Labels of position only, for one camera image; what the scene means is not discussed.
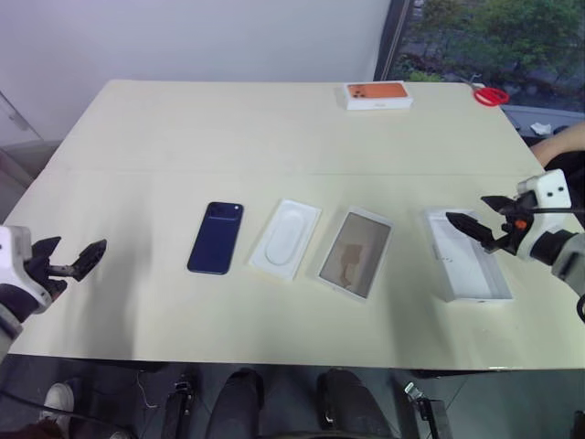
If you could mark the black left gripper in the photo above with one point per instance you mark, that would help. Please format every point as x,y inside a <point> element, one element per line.
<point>45,273</point>

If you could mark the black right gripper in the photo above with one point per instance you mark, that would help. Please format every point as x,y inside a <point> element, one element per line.
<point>512,216</point>

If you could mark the white phone box base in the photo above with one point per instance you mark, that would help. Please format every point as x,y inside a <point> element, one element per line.
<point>475,276</point>

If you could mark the white box base tray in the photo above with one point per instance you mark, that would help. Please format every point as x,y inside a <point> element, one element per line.
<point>356,256</point>

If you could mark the dark blue smartphone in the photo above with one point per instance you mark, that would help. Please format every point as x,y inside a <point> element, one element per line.
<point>215,240</point>

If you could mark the white phone insert tray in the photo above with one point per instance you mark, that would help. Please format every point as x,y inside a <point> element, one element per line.
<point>285,238</point>

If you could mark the person bare forearm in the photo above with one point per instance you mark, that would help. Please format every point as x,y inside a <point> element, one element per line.
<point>562,146</point>

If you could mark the orange printed phone box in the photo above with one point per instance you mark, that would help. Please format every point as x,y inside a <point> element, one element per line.
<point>377,91</point>

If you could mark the person black clothing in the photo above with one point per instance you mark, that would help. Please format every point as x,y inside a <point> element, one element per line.
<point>571,163</point>

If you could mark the white crumpled paper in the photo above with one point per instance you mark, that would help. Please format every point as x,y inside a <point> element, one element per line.
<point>541,128</point>

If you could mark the grey side table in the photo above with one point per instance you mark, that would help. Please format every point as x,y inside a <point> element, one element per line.
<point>521,116</point>

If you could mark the white shoe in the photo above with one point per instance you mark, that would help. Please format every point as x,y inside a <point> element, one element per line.
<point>57,402</point>

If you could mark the black table clamp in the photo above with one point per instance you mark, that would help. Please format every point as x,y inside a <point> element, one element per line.
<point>429,411</point>
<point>182,402</point>

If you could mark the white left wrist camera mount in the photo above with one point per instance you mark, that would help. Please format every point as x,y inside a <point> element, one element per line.
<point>13,263</point>

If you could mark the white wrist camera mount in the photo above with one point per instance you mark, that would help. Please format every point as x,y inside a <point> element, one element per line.
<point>550,187</point>
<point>13,263</point>

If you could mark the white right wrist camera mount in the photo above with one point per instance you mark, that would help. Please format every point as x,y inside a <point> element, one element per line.
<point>550,187</point>

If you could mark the black window frame post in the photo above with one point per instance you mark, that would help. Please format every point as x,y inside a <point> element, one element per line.
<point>388,41</point>

